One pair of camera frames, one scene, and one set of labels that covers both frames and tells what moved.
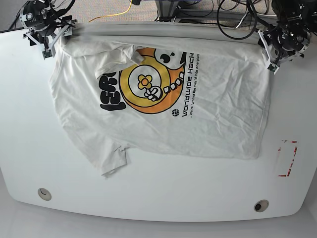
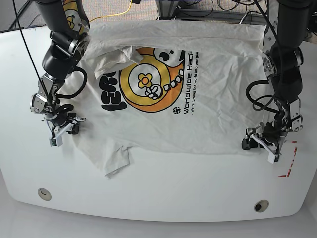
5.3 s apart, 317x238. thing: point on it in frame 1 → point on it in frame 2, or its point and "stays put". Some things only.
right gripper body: x=283 y=42 → x=288 y=119
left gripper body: x=45 y=29 → x=44 y=103
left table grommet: x=44 y=194 stays put
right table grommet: x=261 y=205 stays put
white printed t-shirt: x=199 y=88 stays put
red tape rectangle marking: x=280 y=149 stays put
